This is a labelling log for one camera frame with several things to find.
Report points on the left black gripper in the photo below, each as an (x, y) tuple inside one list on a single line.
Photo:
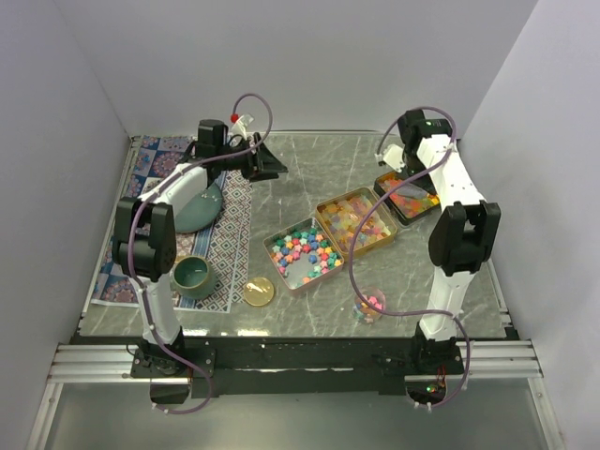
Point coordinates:
[(262, 165)]

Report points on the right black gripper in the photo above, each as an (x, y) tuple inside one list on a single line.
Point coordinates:
[(403, 174)]

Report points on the silver metal scoop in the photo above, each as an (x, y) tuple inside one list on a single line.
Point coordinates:
[(412, 191)]

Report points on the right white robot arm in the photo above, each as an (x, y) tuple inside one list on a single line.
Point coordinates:
[(464, 235)]

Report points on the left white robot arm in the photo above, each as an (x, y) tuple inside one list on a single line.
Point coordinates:
[(144, 235)]

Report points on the gold tin of neon candies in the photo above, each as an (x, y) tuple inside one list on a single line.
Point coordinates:
[(409, 203)]

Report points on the gold tin of pastel candies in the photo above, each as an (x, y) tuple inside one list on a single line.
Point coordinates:
[(340, 217)]

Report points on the pink tin of star candies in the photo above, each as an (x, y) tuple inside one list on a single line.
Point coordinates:
[(304, 254)]

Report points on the teal ceramic plate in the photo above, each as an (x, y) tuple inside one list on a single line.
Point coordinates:
[(201, 212)]

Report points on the round gold tin lid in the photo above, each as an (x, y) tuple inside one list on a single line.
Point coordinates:
[(259, 292)]

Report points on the teal ceramic cup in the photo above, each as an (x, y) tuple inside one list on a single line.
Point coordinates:
[(194, 277)]

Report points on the clear plastic ball half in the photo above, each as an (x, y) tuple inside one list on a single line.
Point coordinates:
[(367, 310)]

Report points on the black base bar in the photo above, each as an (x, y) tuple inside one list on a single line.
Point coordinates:
[(298, 365)]

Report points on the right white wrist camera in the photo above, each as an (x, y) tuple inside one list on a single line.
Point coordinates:
[(392, 156)]

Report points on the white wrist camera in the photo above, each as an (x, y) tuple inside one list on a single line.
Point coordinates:
[(392, 156), (240, 126)]

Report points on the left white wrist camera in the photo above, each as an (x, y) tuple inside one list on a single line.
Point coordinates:
[(240, 126)]

